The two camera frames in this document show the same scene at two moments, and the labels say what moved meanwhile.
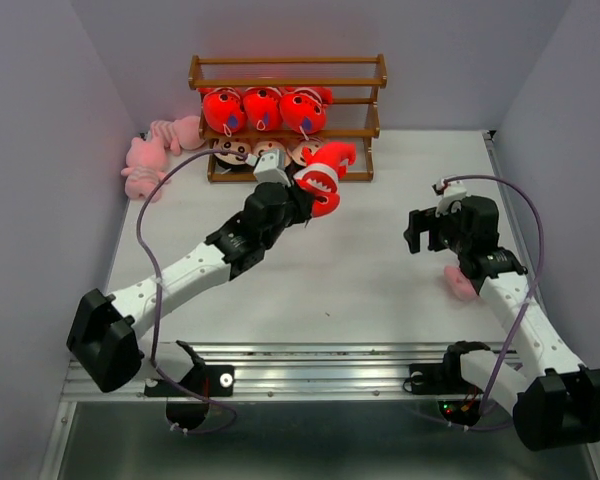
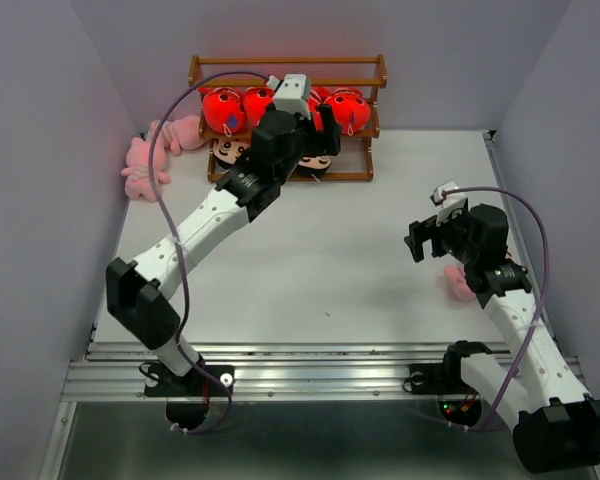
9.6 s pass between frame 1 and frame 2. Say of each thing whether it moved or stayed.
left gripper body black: moved
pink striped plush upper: stayed
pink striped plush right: stayed
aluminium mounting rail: stayed
